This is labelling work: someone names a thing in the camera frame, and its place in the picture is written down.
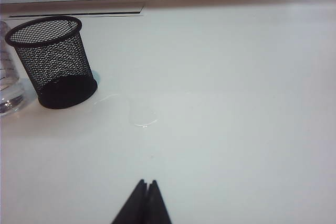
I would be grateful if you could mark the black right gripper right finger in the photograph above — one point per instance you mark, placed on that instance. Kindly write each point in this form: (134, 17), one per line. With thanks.
(157, 205)

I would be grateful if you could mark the black mesh pen holder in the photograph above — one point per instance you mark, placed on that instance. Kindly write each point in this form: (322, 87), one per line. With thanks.
(56, 77)

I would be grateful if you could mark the small clear lidded plastic cup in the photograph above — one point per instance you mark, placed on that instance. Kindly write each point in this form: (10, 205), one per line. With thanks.
(9, 85)

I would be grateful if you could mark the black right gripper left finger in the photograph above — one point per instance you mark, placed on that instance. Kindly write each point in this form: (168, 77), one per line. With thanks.
(132, 205)

